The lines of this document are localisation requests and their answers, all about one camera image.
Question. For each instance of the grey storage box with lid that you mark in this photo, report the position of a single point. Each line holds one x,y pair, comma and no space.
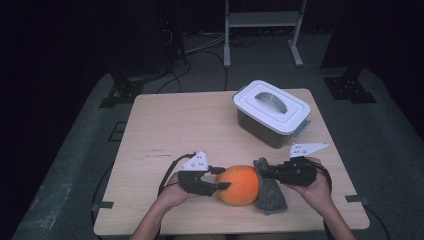
286,116

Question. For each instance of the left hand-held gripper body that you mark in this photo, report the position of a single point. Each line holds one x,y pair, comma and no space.
195,163

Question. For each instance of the person's left hand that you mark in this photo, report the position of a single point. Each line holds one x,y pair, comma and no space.
171,193

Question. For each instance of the person's right hand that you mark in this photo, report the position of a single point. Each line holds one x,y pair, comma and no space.
318,196

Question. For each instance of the dark equipment cabinet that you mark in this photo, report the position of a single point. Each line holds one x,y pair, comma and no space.
143,33

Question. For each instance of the orange plush toy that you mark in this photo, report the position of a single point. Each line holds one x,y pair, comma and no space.
240,185

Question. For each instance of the translucent grey storage box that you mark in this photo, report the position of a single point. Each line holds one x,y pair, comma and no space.
256,130

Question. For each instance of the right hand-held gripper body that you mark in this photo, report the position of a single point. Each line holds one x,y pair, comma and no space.
298,173

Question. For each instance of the grey felt cloth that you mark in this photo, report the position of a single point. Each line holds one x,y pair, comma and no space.
271,196

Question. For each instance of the white metal stand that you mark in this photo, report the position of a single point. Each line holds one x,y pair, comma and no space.
263,18

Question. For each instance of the black tape strip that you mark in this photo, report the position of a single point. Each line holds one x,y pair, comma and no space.
103,205
355,199

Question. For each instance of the black stand base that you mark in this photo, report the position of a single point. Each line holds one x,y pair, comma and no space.
348,88
125,91

